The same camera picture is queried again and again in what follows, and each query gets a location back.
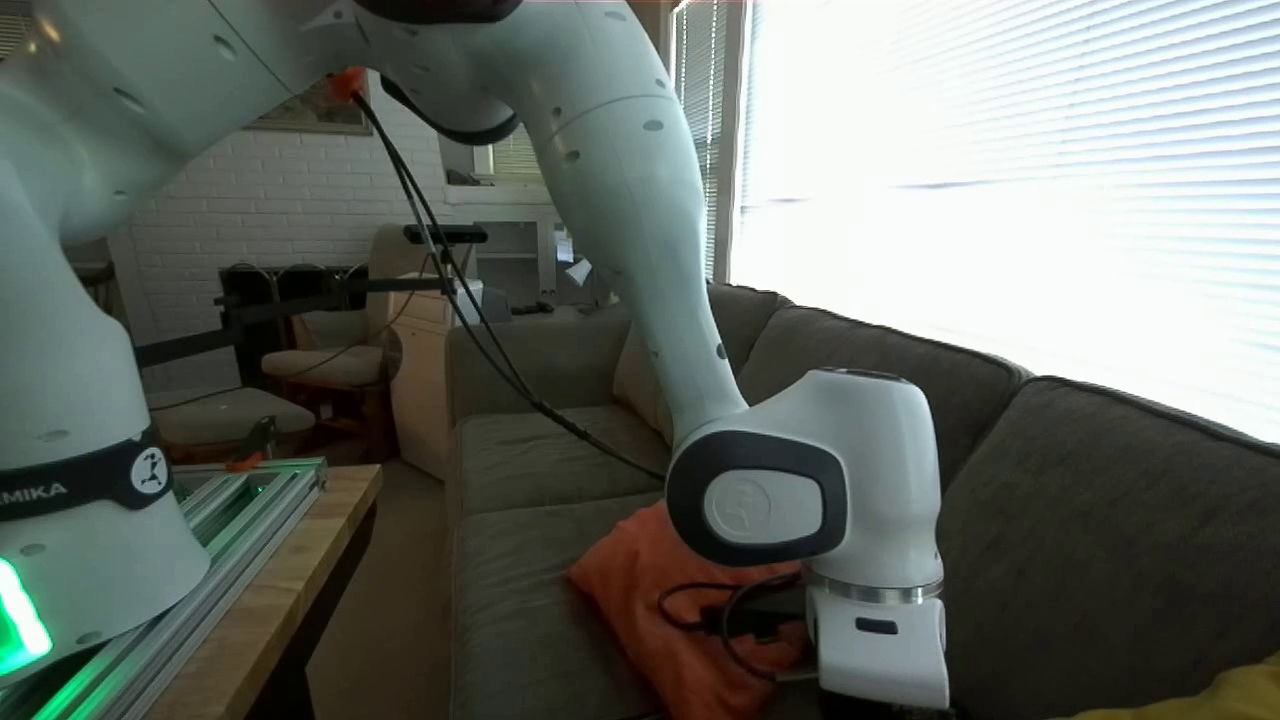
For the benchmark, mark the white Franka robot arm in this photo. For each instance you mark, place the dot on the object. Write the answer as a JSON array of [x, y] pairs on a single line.
[[603, 163]]

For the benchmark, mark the cream boxy furniture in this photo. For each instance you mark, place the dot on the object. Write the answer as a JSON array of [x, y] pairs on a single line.
[[420, 403]]

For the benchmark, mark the orange pillow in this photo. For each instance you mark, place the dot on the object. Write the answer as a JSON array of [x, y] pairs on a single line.
[[642, 602]]

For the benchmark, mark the white wrist adapter block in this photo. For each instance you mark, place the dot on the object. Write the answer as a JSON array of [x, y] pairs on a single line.
[[884, 661]]

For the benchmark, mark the beige upholstered footstool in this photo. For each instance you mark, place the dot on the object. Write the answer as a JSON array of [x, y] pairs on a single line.
[[225, 419]]

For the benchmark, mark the wooden table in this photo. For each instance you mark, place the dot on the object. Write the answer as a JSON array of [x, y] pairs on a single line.
[[286, 585]]

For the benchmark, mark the large white window blinds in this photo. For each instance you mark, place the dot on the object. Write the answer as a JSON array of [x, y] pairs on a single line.
[[1041, 173]]

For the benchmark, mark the grey fabric sofa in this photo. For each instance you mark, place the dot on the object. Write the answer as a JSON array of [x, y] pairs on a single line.
[[1107, 534]]

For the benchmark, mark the yellow pillow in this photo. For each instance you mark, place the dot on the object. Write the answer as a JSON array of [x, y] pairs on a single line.
[[1243, 693]]

